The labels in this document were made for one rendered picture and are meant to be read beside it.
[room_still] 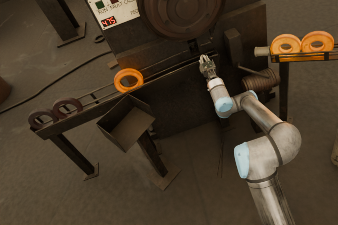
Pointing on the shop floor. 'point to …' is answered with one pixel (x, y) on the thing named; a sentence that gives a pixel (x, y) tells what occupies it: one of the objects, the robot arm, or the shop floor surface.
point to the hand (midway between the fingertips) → (202, 57)
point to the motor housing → (247, 84)
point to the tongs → (221, 157)
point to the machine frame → (134, 37)
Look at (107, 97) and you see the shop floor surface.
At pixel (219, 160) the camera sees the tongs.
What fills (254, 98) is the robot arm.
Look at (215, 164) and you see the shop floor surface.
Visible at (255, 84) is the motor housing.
